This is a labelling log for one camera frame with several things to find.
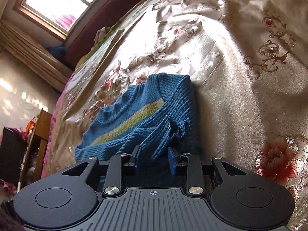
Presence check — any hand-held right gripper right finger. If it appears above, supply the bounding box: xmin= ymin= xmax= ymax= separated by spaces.
xmin=168 ymin=147 xmax=248 ymax=195

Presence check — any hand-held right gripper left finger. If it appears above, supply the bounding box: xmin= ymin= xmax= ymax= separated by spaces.
xmin=61 ymin=145 xmax=142 ymax=196

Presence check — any blue knit sweater yellow stripe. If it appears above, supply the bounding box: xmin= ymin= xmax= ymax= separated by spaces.
xmin=74 ymin=73 xmax=200 ymax=166

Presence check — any beige floral satin bedspread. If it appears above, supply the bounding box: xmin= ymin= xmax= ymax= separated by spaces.
xmin=41 ymin=0 xmax=308 ymax=231

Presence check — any pink floral bed sheet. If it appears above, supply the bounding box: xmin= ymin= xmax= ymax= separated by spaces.
xmin=41 ymin=60 xmax=80 ymax=178

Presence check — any wooden cabinet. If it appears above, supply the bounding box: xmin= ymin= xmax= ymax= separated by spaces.
xmin=19 ymin=107 xmax=52 ymax=188

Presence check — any orange object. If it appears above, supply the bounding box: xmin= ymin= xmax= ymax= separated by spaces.
xmin=26 ymin=117 xmax=39 ymax=135

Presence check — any black box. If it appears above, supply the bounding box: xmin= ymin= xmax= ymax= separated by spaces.
xmin=0 ymin=127 xmax=27 ymax=186

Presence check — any crumpled pale cloth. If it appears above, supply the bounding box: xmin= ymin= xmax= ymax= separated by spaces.
xmin=94 ymin=26 xmax=113 ymax=44

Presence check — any blue fluffy cloth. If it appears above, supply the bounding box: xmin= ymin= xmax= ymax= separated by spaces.
xmin=46 ymin=43 xmax=66 ymax=60

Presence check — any red floral cloth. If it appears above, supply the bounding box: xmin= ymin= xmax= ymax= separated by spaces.
xmin=0 ymin=179 xmax=17 ymax=199

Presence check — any dark red sofa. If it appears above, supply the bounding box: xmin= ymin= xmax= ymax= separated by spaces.
xmin=64 ymin=0 xmax=159 ymax=70

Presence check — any beige curtain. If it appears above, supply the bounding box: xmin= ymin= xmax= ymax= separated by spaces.
xmin=0 ymin=20 xmax=73 ymax=92

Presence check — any pink cloth outside window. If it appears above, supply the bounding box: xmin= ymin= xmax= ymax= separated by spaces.
xmin=50 ymin=14 xmax=80 ymax=27

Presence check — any wooden framed window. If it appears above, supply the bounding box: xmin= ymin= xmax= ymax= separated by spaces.
xmin=16 ymin=0 xmax=118 ymax=40

